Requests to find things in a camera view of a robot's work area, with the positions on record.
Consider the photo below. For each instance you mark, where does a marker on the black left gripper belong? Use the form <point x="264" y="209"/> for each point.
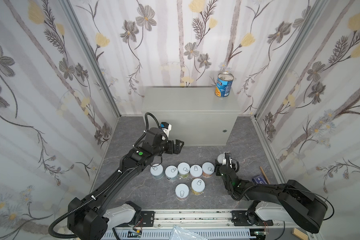
<point x="171" y="146"/>

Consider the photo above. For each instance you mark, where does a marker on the white slotted cable duct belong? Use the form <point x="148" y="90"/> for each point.
<point x="164" y="234"/>

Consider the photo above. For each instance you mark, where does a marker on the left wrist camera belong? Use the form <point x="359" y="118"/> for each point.
<point x="166" y="127"/>

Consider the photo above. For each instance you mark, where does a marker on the white lid can blue label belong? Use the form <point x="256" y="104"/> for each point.
<point x="171" y="173"/>

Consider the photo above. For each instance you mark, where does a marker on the white lid can far left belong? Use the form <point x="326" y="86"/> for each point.
<point x="157" y="172"/>

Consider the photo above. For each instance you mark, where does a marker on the plastic lid can yellow label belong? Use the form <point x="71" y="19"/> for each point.
<point x="222" y="159"/>

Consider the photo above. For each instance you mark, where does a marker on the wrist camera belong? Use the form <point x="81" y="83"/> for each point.
<point x="166" y="127"/>
<point x="229" y="161"/>

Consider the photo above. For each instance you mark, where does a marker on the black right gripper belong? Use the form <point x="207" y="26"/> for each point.
<point x="228" y="163"/>

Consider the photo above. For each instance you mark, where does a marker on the grey metal cabinet box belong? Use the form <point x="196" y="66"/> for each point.
<point x="198" y="117"/>

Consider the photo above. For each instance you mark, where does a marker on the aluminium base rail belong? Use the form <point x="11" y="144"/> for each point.
<point x="126" y="218"/>

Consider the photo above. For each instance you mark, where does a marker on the clear plastic bag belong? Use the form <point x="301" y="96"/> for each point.
<point x="179" y="233"/>

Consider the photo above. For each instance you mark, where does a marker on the white lid can front left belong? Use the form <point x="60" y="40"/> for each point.
<point x="182" y="192"/>

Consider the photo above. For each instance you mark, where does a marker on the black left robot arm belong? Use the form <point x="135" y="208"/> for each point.
<point x="85" y="218"/>

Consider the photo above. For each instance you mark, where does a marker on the white lid can front right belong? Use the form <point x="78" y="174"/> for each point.
<point x="198" y="186"/>

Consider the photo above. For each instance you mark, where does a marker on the white lid can orange label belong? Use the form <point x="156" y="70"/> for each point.
<point x="208" y="169"/>

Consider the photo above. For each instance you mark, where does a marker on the wooden stick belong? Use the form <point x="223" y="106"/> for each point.
<point x="264" y="175"/>

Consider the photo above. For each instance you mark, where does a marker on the white lid can green label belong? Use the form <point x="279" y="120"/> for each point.
<point x="183" y="170"/>

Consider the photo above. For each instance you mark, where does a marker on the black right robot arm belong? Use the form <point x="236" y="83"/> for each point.
<point x="289" y="202"/>

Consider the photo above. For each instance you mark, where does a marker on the wooden block right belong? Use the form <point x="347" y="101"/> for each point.
<point x="299" y="234"/>

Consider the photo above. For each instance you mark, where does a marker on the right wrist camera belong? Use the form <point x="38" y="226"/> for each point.
<point x="229" y="161"/>

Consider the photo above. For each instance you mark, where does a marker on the large blue labelled can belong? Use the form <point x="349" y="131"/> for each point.
<point x="224" y="84"/>

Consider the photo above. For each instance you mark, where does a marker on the blue card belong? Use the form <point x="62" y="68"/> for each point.
<point x="259" y="180"/>

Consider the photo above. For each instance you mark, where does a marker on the white lid can beige label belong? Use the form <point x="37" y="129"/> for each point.
<point x="196" y="171"/>

